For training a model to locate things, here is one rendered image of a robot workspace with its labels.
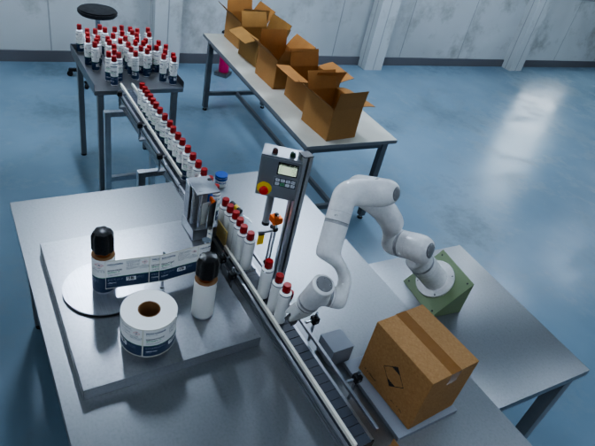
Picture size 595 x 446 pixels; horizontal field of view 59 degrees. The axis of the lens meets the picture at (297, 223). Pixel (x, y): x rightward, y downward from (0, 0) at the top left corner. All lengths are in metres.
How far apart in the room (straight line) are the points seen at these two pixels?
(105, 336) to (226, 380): 0.47
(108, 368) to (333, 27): 6.27
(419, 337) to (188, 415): 0.86
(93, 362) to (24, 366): 1.19
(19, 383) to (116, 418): 1.25
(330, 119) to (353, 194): 1.93
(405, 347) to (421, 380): 0.13
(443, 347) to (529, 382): 0.61
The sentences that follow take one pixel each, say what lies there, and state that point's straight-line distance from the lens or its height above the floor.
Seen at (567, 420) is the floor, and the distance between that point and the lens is 3.77.
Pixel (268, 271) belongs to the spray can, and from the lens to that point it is 2.17.
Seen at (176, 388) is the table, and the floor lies 0.83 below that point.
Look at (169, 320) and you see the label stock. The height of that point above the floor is 1.02.
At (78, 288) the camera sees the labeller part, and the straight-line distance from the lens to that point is 2.28.
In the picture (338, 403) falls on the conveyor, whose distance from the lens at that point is 2.03.
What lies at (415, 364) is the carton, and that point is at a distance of 1.92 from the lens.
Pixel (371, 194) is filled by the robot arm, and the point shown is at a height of 1.51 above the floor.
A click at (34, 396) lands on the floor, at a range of 3.08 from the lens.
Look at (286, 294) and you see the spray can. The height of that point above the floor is 1.05.
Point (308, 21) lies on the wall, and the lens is 7.40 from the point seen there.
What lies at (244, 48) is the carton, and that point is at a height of 0.87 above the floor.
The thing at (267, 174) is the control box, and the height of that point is 1.39.
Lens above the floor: 2.48
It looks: 36 degrees down
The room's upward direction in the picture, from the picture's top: 14 degrees clockwise
